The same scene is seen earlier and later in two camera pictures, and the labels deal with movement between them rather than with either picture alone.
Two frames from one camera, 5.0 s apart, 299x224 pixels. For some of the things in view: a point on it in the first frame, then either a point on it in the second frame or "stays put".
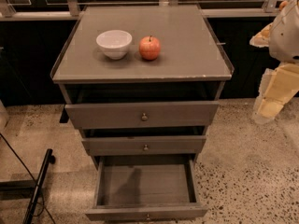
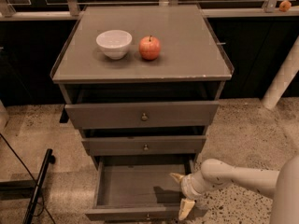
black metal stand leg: (49, 161) stays put
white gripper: (286, 37) to (187, 187)
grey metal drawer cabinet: (142, 81) stays put
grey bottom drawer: (147, 189) stays put
